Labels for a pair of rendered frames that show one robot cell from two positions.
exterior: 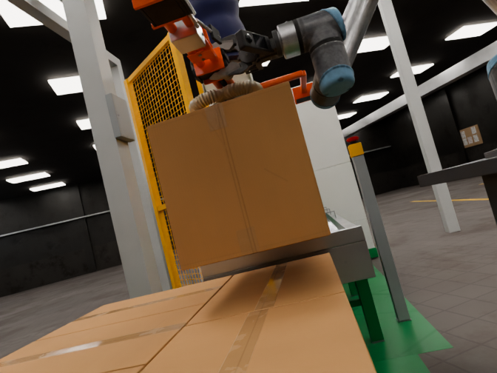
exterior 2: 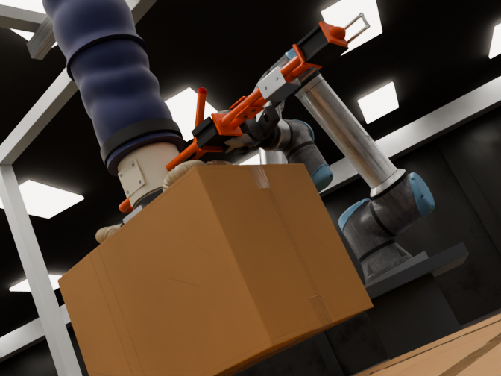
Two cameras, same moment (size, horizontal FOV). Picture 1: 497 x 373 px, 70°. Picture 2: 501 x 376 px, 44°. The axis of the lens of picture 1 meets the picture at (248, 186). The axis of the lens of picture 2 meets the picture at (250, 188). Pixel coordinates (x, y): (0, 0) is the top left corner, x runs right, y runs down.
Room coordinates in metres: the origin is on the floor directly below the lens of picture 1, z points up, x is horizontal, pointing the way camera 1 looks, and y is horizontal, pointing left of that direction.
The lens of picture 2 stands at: (0.33, 1.26, 0.61)
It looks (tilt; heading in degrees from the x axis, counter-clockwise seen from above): 17 degrees up; 297
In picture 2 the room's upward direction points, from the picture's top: 25 degrees counter-clockwise
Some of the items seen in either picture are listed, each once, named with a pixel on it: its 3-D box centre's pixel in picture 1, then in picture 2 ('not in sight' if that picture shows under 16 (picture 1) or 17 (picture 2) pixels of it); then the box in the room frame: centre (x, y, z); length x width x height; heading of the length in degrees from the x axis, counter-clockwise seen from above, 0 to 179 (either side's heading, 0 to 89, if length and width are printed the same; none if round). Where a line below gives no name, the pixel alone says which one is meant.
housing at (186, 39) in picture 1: (186, 35); (279, 84); (0.77, 0.05, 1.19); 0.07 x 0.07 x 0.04; 81
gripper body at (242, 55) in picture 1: (258, 51); (251, 135); (0.96, -0.12, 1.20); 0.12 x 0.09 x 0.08; 81
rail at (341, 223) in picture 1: (338, 229); not in sight; (2.63, -0.56, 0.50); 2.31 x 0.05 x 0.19; 171
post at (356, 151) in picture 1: (378, 230); not in sight; (2.01, -0.64, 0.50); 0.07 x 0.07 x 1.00; 81
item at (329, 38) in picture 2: (159, 1); (320, 45); (0.64, 0.08, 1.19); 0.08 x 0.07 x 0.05; 171
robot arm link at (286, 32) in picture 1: (287, 39); (271, 133); (0.94, -0.20, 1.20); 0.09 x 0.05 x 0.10; 171
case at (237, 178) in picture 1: (253, 181); (207, 292); (1.21, -0.02, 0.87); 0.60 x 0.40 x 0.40; 170
